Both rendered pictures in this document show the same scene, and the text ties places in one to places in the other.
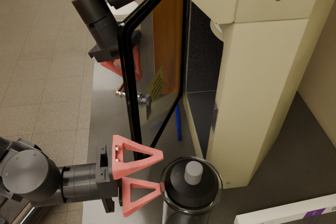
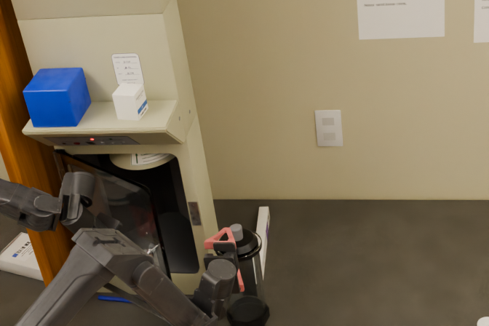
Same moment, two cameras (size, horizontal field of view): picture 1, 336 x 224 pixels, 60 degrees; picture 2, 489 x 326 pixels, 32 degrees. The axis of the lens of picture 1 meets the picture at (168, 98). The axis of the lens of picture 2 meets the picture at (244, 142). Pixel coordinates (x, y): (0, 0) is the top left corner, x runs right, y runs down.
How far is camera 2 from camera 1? 1.59 m
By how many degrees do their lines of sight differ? 53
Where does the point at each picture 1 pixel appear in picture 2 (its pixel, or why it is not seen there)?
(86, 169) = not seen: hidden behind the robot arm
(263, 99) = (204, 175)
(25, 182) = (229, 270)
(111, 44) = not seen: hidden behind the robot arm
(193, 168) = (236, 227)
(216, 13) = (182, 137)
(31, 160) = (216, 265)
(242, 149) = (212, 227)
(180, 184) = (239, 244)
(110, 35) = (102, 225)
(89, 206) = not seen: outside the picture
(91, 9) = (89, 215)
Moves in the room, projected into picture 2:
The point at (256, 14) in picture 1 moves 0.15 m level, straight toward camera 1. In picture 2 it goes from (188, 126) to (242, 142)
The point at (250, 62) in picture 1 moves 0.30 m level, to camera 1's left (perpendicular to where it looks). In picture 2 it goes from (195, 155) to (144, 238)
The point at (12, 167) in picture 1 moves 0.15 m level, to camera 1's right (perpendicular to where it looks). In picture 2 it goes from (217, 273) to (240, 225)
